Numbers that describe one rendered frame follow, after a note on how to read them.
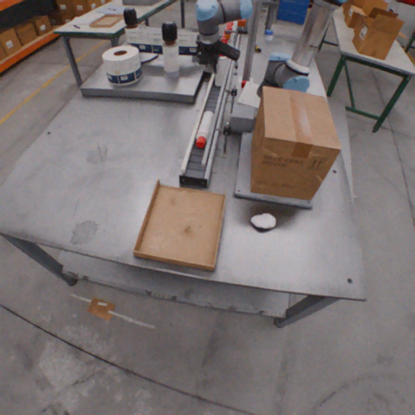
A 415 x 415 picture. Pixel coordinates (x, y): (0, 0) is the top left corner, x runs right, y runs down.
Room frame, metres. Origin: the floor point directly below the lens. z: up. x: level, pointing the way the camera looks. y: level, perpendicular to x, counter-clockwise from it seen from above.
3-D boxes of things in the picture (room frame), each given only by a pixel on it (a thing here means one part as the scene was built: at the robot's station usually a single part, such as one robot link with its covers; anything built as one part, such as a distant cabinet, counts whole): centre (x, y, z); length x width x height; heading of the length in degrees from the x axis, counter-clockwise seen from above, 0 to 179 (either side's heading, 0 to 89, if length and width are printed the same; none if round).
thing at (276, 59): (1.20, -0.31, 1.05); 0.13 x 0.12 x 0.14; 17
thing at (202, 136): (0.85, 0.03, 0.91); 0.20 x 0.05 x 0.05; 172
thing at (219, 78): (1.28, -0.03, 0.98); 0.05 x 0.05 x 0.20
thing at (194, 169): (1.42, -0.04, 0.86); 1.65 x 0.08 x 0.04; 173
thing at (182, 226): (0.43, 0.08, 0.85); 0.30 x 0.26 x 0.04; 173
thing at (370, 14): (2.91, -1.65, 0.96); 0.53 x 0.45 x 0.37; 77
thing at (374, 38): (2.52, -1.51, 0.97); 0.51 x 0.39 x 0.37; 81
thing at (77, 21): (2.74, 1.42, 0.81); 0.38 x 0.36 x 0.02; 165
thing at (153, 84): (1.60, 0.39, 0.86); 0.80 x 0.67 x 0.05; 173
